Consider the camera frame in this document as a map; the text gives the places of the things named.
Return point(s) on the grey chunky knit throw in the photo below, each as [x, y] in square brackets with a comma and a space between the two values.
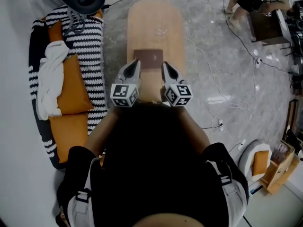
[70, 14]

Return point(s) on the dark brown cabinet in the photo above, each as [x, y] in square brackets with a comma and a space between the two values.
[267, 29]

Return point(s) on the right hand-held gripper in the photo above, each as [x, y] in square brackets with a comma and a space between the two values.
[180, 93]

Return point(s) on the person's right forearm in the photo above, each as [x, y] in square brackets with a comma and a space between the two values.
[194, 129]

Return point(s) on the brown book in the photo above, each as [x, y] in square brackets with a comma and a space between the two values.
[148, 58]

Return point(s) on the person's left forearm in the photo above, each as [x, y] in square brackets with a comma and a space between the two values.
[99, 133]

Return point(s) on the black white striped sofa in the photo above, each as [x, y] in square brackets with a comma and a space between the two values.
[92, 44]

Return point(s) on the white power plug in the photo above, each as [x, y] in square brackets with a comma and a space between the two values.
[242, 144]

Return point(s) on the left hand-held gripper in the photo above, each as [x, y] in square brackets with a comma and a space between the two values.
[120, 93]

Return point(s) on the white power strip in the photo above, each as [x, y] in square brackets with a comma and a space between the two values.
[221, 125]

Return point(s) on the white fluffy blanket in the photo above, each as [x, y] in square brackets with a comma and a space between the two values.
[49, 79]

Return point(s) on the person's face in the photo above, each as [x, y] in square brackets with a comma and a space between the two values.
[177, 221]

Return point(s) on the person's black shirt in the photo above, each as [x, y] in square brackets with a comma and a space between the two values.
[154, 162]

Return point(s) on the light wooden oval table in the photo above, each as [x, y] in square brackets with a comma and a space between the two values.
[154, 20]

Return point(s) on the dark wooden shelf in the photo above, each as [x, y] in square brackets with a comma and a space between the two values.
[292, 117]

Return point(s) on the orange seat cushion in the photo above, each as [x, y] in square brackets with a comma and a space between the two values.
[260, 162]

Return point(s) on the orange sofa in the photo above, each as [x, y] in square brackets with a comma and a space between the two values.
[99, 14]

